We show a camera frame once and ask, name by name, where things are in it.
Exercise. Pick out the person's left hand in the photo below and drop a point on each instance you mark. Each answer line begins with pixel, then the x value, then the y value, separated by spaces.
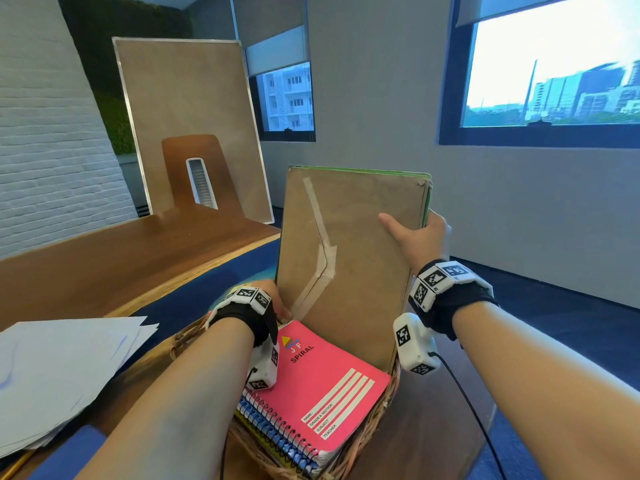
pixel 277 302

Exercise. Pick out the person's right hand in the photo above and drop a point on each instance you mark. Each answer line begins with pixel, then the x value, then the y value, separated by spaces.
pixel 425 244

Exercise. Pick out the pink spiral notebook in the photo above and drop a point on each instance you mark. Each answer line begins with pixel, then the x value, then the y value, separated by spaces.
pixel 320 379

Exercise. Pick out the blue spiral notebook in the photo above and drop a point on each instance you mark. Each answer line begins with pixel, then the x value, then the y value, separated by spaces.
pixel 270 434

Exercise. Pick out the woven wicker basket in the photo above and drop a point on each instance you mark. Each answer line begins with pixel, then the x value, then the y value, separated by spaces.
pixel 370 429

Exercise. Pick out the blue eraser block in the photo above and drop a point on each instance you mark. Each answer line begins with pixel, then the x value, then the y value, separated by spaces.
pixel 70 454

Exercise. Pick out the person's right forearm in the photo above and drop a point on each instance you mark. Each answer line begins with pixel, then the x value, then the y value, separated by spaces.
pixel 550 384

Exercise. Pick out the person's left forearm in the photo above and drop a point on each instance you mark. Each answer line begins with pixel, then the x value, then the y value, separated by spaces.
pixel 165 409

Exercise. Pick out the black left wrist marker band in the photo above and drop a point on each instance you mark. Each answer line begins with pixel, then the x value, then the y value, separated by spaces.
pixel 250 314

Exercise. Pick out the black wrist marker band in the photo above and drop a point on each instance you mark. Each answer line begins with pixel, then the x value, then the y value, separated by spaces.
pixel 250 314
pixel 460 304

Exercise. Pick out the black right wrist marker band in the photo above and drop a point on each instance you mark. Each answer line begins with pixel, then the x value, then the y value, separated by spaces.
pixel 460 304

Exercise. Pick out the brown wooden chair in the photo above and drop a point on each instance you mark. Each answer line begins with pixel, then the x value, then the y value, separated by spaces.
pixel 225 179

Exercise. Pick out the window with building view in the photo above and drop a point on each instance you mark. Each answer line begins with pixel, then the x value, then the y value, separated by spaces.
pixel 287 99

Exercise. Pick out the blue-framed window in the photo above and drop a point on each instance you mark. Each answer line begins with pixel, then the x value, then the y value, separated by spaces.
pixel 540 69

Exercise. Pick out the brown metal-framed board panel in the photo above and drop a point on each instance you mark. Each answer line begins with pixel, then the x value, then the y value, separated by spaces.
pixel 190 84

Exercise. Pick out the grey roller blind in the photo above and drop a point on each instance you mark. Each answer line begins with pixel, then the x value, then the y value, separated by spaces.
pixel 277 52

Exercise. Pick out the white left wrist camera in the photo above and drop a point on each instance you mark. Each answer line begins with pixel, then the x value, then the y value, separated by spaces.
pixel 265 367

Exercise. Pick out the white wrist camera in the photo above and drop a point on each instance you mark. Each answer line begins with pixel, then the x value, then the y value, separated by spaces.
pixel 415 344
pixel 265 367

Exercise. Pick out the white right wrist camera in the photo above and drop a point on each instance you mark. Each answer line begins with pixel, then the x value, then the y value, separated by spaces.
pixel 415 344

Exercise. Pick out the green foliage wall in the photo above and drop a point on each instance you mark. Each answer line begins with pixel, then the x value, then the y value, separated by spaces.
pixel 117 124

